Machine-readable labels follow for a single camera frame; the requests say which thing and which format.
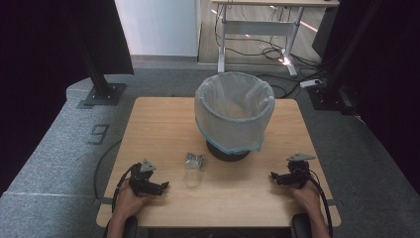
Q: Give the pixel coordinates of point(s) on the white power strip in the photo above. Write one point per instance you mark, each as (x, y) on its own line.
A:
(310, 83)

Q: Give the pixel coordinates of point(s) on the person's right hand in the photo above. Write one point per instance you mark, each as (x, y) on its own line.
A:
(310, 198)

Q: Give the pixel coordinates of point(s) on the black chair armrest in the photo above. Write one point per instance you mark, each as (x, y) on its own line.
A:
(132, 228)
(300, 226)

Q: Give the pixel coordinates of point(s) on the grey tape strip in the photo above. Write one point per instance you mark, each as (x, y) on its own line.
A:
(331, 202)
(105, 200)

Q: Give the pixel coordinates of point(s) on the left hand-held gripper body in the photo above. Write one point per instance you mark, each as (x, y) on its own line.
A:
(140, 180)

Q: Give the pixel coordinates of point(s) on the silver foil wrapper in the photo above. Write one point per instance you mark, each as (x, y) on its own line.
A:
(195, 158)

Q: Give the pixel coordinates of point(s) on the clear plastic cup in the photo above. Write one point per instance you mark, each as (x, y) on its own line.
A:
(193, 177)

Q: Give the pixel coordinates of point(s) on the person's left hand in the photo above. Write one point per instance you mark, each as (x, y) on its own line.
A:
(127, 203)

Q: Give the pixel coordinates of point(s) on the bin with white liner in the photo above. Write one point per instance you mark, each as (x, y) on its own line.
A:
(231, 132)

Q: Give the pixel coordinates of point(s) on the black trash bin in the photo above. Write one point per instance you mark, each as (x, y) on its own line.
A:
(228, 155)

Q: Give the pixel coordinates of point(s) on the white partition panel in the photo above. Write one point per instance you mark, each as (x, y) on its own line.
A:
(158, 26)

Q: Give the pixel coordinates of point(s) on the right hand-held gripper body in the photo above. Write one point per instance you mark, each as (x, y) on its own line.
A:
(298, 175)

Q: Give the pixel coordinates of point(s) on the black metal stand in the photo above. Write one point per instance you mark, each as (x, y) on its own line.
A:
(102, 89)
(330, 92)

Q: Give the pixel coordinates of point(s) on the dark curtain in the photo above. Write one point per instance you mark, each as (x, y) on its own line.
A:
(389, 82)
(33, 66)

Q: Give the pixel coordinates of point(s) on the white metal desk frame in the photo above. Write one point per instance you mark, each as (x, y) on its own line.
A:
(257, 28)

